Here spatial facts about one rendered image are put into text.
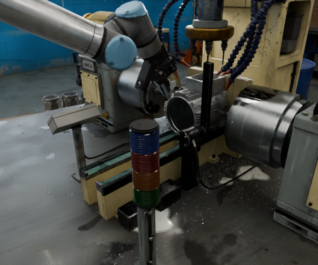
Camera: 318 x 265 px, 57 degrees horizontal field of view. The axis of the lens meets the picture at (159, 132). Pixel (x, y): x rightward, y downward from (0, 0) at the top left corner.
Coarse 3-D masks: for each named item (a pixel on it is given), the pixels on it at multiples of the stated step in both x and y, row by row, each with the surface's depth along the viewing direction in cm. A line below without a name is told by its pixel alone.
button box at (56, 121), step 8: (64, 112) 100; (72, 112) 101; (80, 112) 103; (88, 112) 105; (96, 112) 106; (48, 120) 100; (56, 120) 97; (64, 120) 99; (72, 120) 100; (80, 120) 102; (88, 120) 107; (56, 128) 97; (64, 128) 101
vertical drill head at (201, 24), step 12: (204, 0) 101; (216, 0) 100; (204, 12) 102; (216, 12) 102; (192, 24) 107; (204, 24) 102; (216, 24) 102; (192, 36) 104; (204, 36) 101; (216, 36) 101; (228, 36) 103; (192, 48) 110; (192, 60) 113
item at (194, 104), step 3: (222, 93) 116; (225, 93) 117; (171, 96) 113; (222, 96) 117; (225, 96) 116; (168, 99) 115; (192, 102) 106; (195, 102) 106; (192, 105) 106; (195, 105) 105; (198, 105) 106; (192, 108) 107; (168, 123) 119; (168, 126) 120
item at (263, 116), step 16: (240, 96) 95; (256, 96) 92; (272, 96) 90; (288, 96) 88; (224, 112) 104; (240, 112) 92; (256, 112) 89; (272, 112) 86; (288, 112) 85; (224, 128) 97; (240, 128) 92; (256, 128) 88; (272, 128) 85; (288, 128) 83; (240, 144) 94; (256, 144) 89; (272, 144) 86; (288, 144) 87; (256, 160) 96; (272, 160) 90
